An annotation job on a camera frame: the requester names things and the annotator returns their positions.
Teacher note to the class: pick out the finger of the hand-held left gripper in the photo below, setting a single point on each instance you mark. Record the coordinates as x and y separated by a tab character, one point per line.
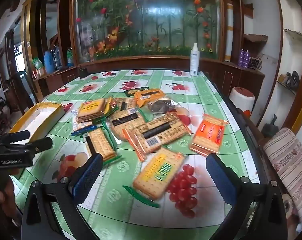
13	137
38	146

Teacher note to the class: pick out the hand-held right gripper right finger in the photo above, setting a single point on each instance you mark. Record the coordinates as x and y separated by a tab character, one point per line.
220	177

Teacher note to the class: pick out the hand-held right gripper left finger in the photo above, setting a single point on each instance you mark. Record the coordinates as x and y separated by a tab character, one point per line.
87	177

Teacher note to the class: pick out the yellow plastic tray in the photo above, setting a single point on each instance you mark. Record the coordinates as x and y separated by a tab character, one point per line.
33	122

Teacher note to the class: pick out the green edged cracker packet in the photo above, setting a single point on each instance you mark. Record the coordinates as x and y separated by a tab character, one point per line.
102	143

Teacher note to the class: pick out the orange striped biscuit packet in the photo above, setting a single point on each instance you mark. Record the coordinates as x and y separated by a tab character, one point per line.
209	136

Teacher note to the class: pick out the blue edged cracker packet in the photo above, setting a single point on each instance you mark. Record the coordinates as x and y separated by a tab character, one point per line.
82	130

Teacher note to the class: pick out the green print cracker packet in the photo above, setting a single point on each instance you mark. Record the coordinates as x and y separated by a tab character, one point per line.
158	177

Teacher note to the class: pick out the orange packet dark label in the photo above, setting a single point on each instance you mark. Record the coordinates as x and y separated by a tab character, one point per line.
149	96

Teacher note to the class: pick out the person's left hand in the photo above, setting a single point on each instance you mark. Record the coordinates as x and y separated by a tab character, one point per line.
2	200

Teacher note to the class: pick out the dark wooden chair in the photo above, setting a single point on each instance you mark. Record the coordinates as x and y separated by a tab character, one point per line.
23	90

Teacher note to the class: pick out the red yellow label cracker packet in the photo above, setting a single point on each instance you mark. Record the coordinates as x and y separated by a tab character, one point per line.
91	110

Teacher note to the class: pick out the striped floral cushion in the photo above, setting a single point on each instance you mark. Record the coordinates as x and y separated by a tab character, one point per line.
288	167

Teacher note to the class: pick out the large cracker packet orange ends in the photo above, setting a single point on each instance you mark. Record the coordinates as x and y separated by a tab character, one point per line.
166	127

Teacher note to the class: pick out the green white bag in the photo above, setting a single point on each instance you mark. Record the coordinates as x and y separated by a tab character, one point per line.
37	64

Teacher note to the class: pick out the white bucket with red lid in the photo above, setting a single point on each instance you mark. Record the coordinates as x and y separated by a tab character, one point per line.
242	100

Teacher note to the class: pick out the blue plastic bottle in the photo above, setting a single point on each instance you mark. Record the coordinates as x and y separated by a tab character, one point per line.
49	62

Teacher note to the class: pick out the small clear cracker packet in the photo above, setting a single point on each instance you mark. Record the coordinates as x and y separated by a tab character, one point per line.
126	103

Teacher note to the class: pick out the clear water bottle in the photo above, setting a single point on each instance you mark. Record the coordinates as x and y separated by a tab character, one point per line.
58	56

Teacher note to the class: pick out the clear packet of dark cakes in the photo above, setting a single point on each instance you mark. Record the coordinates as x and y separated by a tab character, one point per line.
161	107

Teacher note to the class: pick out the green snack bag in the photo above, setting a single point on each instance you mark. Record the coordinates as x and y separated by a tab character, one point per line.
70	56

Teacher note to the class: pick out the dark green snack packet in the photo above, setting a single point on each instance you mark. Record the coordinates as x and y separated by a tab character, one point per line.
134	90

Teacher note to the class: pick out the pair of dark shoes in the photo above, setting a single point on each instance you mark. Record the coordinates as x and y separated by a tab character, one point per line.
292	80

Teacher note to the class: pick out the white spray bottle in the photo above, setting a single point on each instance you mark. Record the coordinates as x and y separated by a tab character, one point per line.
194	60

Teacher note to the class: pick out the purple bottle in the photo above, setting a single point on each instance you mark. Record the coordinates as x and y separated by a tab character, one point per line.
241	58
246	59

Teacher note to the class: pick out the white roll with yellow bands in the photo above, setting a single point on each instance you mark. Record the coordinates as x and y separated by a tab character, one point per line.
229	32

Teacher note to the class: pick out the wooden cabinet with flower display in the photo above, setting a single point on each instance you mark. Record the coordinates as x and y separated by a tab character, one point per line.
153	30

